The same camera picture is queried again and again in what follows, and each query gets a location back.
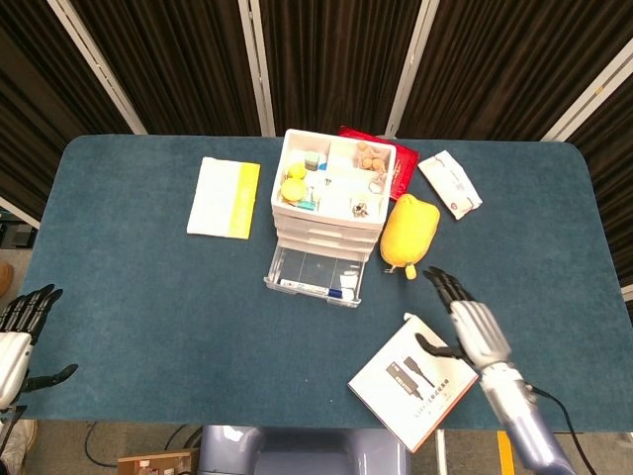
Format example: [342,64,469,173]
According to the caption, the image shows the yellow round container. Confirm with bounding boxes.
[280,178,308,202]

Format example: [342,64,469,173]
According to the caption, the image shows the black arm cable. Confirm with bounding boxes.
[529,387,600,475]

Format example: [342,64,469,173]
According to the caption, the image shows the clear plastic drawer with marker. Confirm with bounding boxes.
[262,240,368,309]

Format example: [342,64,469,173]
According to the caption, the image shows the white product box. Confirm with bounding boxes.
[347,312,480,454]

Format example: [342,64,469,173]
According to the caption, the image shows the dark pleated curtain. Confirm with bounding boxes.
[0,0,633,303]

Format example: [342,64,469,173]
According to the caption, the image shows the white marker with blue cap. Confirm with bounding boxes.
[280,278,345,300]

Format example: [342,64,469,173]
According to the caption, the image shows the cardboard box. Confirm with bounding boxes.
[117,448,199,475]

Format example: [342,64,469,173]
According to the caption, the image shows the yellow plush pouch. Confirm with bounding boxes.
[379,193,441,282]

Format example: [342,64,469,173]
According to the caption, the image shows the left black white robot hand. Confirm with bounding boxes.
[0,283,80,412]

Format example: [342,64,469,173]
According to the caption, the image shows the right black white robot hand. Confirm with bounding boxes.
[414,265,513,370]

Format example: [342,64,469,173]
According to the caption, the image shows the blue felt table mat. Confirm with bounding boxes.
[22,134,625,429]

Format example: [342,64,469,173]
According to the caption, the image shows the blue-grey robot torso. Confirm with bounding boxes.
[197,425,411,475]

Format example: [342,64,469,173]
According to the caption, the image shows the red flat packet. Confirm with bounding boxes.
[337,125,420,202]

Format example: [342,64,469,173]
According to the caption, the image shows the white tissue pack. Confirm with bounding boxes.
[417,149,484,221]

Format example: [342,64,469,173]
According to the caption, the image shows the white drawer organiser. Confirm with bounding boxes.
[269,128,399,253]

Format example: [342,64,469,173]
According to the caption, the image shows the white and yellow booklet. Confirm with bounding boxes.
[186,156,261,240]

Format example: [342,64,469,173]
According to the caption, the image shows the white partition frame post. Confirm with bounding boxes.
[237,0,277,138]
[47,0,148,136]
[540,37,633,143]
[385,0,441,138]

